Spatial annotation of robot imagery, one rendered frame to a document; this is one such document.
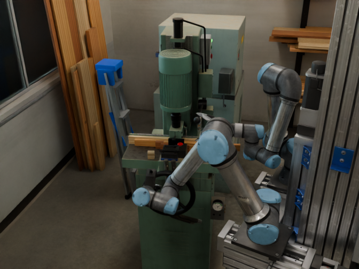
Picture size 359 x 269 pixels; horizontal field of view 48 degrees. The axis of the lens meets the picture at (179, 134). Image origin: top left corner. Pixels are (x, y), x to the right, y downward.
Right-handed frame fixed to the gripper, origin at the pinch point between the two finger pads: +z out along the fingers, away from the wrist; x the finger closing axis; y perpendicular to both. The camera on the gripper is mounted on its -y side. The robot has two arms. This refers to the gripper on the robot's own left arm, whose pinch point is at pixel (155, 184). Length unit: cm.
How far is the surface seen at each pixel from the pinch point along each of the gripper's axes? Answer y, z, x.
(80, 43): -108, 145, -99
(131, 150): -16.0, 28.9, -20.2
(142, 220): 27, 43, -14
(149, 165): -8.6, 22.2, -7.7
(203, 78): -60, 31, 20
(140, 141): -21.9, 32.4, -15.9
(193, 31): -87, 28, 13
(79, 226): 46, 101, -75
